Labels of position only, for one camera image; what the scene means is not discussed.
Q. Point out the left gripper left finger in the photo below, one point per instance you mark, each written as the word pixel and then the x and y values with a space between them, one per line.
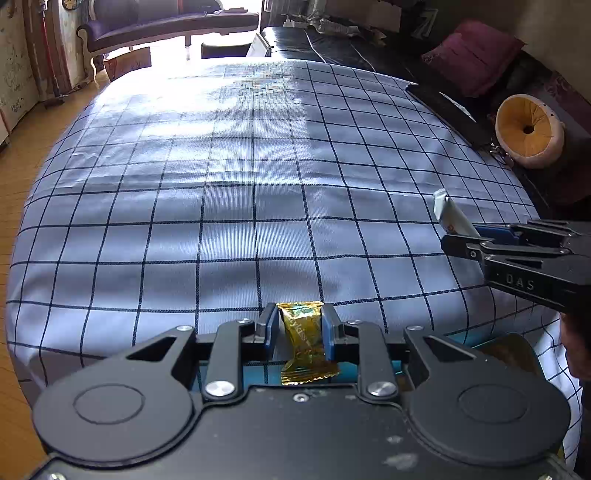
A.
pixel 236 343

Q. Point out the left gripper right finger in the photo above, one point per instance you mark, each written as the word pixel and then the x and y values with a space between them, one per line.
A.
pixel 363 344

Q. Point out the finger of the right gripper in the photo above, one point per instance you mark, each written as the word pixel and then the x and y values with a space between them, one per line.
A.
pixel 499 234
pixel 478 248

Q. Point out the gold candy packet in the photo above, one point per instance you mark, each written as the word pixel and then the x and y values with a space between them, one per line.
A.
pixel 302 323

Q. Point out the person right hand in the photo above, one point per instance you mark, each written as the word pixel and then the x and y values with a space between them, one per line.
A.
pixel 577 355

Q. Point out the keyring with keys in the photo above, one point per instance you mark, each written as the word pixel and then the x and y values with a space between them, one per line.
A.
pixel 499 154

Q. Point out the round yellow cushion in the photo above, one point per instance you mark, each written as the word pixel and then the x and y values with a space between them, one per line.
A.
pixel 529 131

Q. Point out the blue checked tablecloth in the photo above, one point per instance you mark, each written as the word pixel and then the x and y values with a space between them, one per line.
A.
pixel 200 195

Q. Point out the magenta pillow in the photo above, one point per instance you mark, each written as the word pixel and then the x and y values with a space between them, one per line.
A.
pixel 473 57

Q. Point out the red stick vacuum cleaner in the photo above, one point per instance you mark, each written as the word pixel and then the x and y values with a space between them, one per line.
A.
pixel 57 98

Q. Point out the white cartoon cabinet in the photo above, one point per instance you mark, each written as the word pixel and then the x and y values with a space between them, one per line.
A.
pixel 19 93

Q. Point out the purple chaise lounge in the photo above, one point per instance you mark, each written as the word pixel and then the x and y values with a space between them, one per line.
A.
pixel 117 24

